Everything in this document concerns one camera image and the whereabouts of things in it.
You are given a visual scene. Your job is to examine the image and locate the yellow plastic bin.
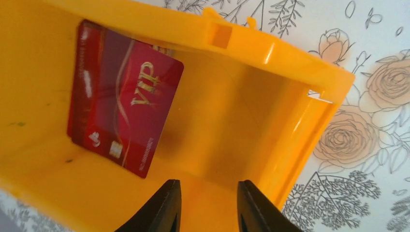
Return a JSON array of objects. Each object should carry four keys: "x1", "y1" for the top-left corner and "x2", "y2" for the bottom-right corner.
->
[{"x1": 0, "y1": 0, "x2": 355, "y2": 232}]

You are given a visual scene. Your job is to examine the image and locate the red VIP card in bin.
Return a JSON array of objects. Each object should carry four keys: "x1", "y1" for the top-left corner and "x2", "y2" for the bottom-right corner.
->
[{"x1": 67, "y1": 20, "x2": 184, "y2": 178}]

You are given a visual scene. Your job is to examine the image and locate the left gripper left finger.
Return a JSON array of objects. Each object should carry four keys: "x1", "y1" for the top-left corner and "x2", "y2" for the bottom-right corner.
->
[{"x1": 116, "y1": 179, "x2": 182, "y2": 232}]

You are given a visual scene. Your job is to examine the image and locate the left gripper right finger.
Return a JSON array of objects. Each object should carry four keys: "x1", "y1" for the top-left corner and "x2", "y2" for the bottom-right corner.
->
[{"x1": 237, "y1": 180, "x2": 301, "y2": 232}]

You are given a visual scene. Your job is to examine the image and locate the floral table cloth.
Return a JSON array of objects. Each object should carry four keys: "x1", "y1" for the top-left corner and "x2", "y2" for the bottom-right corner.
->
[{"x1": 8, "y1": 0, "x2": 410, "y2": 232}]

